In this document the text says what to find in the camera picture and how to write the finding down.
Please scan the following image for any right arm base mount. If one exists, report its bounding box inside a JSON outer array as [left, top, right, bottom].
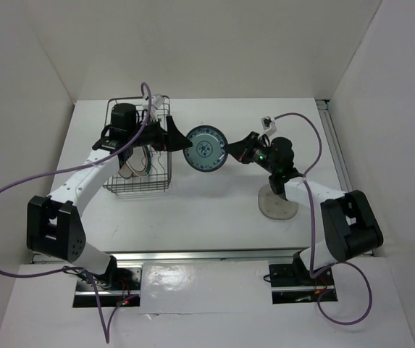
[[262, 260, 338, 305]]

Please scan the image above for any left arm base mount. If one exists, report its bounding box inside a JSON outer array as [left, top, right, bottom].
[[72, 265, 143, 308]]

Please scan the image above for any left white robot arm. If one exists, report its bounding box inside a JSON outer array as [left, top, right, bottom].
[[26, 103, 192, 289]]

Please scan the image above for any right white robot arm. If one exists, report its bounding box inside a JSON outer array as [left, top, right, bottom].
[[225, 132, 384, 284]]

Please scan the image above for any clear glass square plate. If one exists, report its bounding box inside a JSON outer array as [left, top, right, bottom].
[[258, 185, 298, 220]]

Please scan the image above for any orange sunburst pattern plate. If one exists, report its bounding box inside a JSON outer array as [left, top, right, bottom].
[[118, 160, 138, 180]]

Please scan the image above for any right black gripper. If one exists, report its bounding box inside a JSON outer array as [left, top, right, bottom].
[[225, 131, 278, 174]]

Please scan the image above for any blue floral small plate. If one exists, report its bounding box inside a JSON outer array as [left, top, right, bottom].
[[183, 125, 228, 173]]

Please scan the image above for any teal red rimmed plate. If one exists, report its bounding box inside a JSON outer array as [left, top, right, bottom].
[[125, 146, 152, 178]]

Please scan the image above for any aluminium right side rail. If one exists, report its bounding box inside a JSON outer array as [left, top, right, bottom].
[[315, 99, 353, 191]]

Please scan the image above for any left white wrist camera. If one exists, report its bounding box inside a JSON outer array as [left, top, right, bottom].
[[143, 94, 165, 122]]

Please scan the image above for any aluminium front rail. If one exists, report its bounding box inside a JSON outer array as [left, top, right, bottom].
[[112, 248, 302, 262]]

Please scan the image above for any metal wire dish rack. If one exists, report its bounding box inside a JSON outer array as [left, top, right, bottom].
[[103, 96, 172, 195]]

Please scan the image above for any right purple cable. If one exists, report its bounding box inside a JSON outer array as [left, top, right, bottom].
[[272, 112, 374, 325]]

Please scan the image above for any aluminium rail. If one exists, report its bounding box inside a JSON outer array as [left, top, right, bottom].
[[315, 99, 353, 191], [112, 248, 302, 262]]

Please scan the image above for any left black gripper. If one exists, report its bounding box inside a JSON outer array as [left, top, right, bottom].
[[127, 115, 192, 152]]

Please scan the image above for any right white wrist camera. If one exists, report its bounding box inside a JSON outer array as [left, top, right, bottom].
[[259, 117, 277, 138]]

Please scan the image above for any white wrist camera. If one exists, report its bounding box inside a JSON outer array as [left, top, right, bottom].
[[259, 117, 277, 138], [143, 94, 165, 122]]

